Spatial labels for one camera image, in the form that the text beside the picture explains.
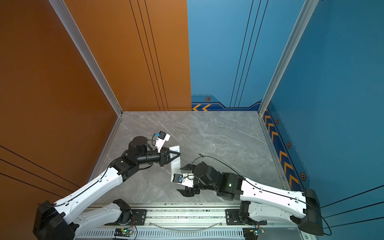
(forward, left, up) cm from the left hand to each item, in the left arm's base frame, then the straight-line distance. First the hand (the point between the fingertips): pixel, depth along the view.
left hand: (179, 153), depth 70 cm
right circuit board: (-29, -35, -25) cm, 52 cm away
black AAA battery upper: (+12, -11, -23) cm, 28 cm away
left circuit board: (-29, +26, -25) cm, 46 cm away
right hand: (-10, -1, -3) cm, 11 cm away
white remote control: (-4, +2, -3) cm, 5 cm away
